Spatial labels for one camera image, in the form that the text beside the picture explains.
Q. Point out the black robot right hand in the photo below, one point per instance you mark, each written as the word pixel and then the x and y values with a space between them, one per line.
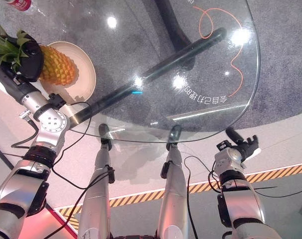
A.
pixel 247 147

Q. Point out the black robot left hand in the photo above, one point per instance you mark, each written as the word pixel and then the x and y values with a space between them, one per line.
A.
pixel 31 63

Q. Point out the yellow pineapple with green crown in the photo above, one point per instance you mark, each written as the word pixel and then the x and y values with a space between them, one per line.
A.
pixel 57 67

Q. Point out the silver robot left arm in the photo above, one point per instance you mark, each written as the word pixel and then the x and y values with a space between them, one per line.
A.
pixel 44 139

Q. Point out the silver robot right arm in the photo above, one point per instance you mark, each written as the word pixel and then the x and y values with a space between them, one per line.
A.
pixel 243 204

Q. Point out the cream round plate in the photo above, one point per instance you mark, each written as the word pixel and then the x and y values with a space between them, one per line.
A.
pixel 86 74

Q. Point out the clear bottle with red label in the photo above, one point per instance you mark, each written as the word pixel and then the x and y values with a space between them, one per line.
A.
pixel 19 4

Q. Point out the dark robot right foot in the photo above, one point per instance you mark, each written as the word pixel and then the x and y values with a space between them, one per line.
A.
pixel 176 132

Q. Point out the dark robot foot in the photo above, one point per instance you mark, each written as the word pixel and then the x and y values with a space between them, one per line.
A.
pixel 176 132
pixel 103 129

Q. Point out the silver robot right leg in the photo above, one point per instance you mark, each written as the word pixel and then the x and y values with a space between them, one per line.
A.
pixel 174 194

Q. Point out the silver robot leg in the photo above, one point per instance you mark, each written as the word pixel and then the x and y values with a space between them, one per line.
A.
pixel 174 194
pixel 97 199

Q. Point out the dark robot left foot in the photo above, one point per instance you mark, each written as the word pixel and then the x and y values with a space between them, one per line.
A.
pixel 103 129

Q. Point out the black metal table base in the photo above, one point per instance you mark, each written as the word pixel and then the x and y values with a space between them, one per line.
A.
pixel 166 64

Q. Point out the black robot pelvis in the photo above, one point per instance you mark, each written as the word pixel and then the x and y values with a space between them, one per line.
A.
pixel 133 237

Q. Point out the silver robot left leg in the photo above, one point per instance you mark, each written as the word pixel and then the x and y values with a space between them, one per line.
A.
pixel 97 199

